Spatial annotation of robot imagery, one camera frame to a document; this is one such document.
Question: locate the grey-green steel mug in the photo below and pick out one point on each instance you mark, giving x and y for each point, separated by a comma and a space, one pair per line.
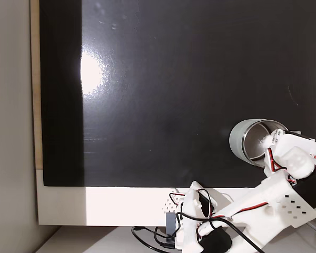
238, 142

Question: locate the black table mat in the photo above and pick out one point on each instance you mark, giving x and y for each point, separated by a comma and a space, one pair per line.
173, 92

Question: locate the grey connector box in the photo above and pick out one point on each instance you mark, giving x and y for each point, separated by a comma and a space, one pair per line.
171, 224

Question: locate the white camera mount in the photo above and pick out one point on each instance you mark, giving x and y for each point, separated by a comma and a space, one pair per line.
300, 162

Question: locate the black camera box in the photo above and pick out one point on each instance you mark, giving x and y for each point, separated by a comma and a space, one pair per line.
309, 188

